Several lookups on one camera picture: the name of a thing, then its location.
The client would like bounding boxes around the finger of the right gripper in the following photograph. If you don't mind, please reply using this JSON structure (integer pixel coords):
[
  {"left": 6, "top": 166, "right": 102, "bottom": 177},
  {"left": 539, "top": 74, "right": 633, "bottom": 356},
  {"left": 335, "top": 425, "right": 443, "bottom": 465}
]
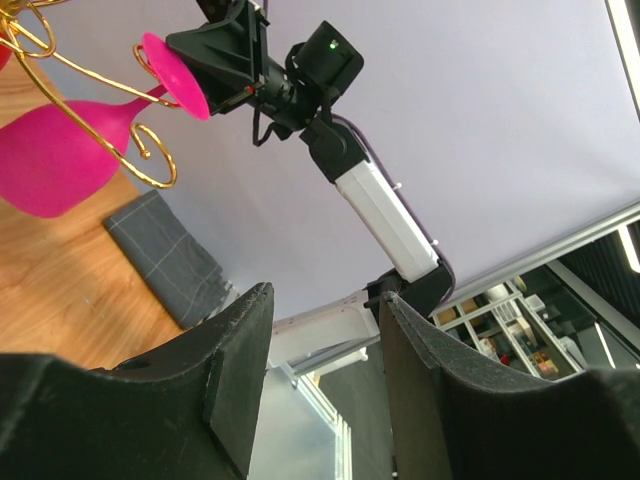
[{"left": 166, "top": 9, "right": 260, "bottom": 115}]

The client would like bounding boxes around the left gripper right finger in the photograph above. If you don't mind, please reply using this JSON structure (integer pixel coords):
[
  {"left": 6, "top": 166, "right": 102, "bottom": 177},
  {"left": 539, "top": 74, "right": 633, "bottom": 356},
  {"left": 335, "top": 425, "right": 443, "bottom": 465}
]
[{"left": 380, "top": 294, "right": 639, "bottom": 479}]

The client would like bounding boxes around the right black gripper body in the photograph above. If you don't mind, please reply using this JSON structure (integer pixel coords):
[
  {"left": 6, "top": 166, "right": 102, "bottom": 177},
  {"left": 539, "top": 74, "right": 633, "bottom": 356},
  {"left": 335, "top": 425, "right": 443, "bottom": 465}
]
[{"left": 209, "top": 1, "right": 294, "bottom": 115}]

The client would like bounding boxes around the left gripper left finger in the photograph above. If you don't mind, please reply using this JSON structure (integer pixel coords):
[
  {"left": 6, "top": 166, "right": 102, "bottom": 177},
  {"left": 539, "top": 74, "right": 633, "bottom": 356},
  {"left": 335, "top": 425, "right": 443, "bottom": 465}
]
[{"left": 1, "top": 283, "right": 274, "bottom": 479}]

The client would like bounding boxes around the magenta plastic goblet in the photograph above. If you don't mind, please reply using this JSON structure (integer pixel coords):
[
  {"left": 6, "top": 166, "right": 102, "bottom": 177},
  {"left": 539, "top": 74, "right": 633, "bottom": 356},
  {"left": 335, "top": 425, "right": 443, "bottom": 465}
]
[{"left": 1, "top": 32, "right": 209, "bottom": 218}]

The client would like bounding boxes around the red plastic cup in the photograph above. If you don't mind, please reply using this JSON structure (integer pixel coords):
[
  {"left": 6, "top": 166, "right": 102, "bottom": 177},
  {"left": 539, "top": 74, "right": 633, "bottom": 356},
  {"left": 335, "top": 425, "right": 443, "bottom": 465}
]
[{"left": 0, "top": 44, "right": 12, "bottom": 70}]

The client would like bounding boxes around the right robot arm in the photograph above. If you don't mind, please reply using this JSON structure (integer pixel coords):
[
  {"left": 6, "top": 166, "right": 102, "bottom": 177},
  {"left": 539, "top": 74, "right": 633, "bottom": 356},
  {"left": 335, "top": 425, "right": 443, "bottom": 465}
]
[{"left": 167, "top": 1, "right": 456, "bottom": 368}]

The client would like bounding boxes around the dark grey folded cloth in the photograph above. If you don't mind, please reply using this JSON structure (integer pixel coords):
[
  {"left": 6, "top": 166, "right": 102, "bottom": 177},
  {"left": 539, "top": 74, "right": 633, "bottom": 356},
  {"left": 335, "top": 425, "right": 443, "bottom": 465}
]
[{"left": 103, "top": 191, "right": 237, "bottom": 330}]

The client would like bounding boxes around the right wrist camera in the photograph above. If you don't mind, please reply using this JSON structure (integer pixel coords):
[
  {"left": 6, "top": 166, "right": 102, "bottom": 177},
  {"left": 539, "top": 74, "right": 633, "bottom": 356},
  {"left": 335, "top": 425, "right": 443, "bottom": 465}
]
[{"left": 196, "top": 0, "right": 260, "bottom": 23}]

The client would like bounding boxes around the gold wire glass rack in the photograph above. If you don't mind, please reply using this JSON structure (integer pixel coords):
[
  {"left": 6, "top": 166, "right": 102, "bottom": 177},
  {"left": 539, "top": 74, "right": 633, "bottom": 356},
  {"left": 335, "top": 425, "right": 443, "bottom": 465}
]
[{"left": 0, "top": 0, "right": 184, "bottom": 190}]

